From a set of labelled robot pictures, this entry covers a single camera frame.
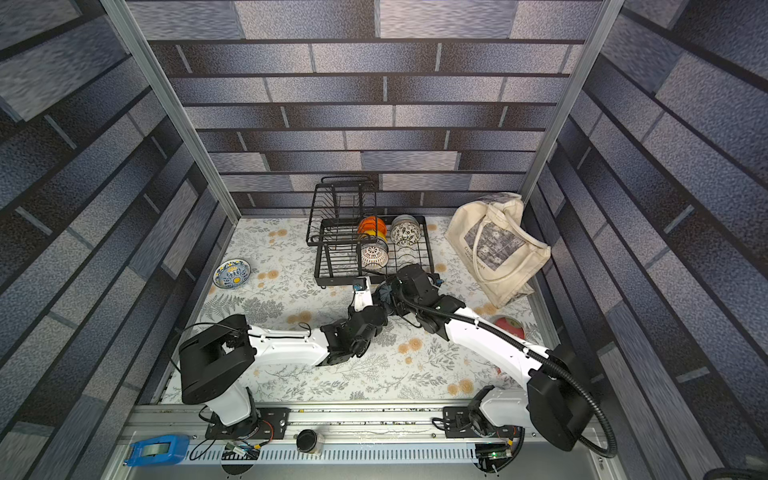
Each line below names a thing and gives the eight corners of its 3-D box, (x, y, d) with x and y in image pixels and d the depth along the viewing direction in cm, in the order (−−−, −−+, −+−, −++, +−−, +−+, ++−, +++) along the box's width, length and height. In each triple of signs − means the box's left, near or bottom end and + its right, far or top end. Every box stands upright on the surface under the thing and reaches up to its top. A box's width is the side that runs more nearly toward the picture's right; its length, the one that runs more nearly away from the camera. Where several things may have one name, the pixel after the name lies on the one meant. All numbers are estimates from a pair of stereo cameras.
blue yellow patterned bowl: (215, 291, 101) (208, 283, 97) (226, 266, 107) (220, 258, 103) (246, 291, 101) (240, 283, 97) (255, 266, 107) (250, 258, 103)
